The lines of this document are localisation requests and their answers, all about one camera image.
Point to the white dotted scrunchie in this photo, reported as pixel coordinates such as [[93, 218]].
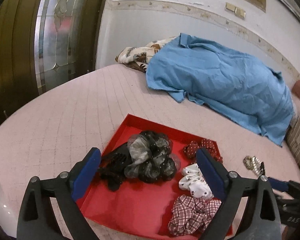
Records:
[[194, 182]]

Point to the blue cloth sheet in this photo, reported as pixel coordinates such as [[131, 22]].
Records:
[[237, 85]]

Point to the black grey organza scrunchie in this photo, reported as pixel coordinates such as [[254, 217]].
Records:
[[152, 157]]

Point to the floral blanket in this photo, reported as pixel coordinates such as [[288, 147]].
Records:
[[138, 58]]

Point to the black feather hair clip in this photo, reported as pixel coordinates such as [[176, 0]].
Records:
[[113, 165]]

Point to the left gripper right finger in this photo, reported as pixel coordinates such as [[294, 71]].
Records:
[[255, 197]]

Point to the pink quilted bedspread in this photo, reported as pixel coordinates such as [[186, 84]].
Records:
[[56, 130]]

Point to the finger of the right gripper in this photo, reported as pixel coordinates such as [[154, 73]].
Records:
[[278, 185]]

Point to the red plaid scrunchie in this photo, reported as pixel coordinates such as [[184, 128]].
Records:
[[190, 215]]

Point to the red tray box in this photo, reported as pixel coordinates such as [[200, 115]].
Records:
[[137, 208]]

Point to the stained glass door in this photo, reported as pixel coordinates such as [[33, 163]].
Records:
[[55, 42]]

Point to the brass light switch plate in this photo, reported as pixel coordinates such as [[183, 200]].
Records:
[[238, 12]]

